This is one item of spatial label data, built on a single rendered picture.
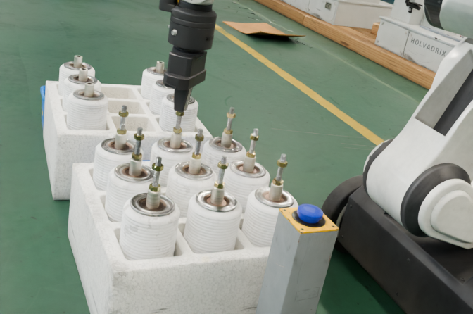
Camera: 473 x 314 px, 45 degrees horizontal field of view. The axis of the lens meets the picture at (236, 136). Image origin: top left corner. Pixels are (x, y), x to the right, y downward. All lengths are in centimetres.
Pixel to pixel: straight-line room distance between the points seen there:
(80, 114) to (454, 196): 87
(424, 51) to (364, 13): 103
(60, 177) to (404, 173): 82
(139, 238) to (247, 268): 20
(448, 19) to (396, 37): 304
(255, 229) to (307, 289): 18
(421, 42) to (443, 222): 257
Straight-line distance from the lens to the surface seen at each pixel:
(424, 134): 105
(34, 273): 124
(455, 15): 65
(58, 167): 144
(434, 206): 101
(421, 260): 117
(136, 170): 106
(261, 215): 104
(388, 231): 124
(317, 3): 452
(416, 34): 357
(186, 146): 121
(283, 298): 92
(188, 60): 111
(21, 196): 150
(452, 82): 111
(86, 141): 142
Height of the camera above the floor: 73
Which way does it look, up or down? 21 degrees down
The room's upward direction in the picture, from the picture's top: 11 degrees clockwise
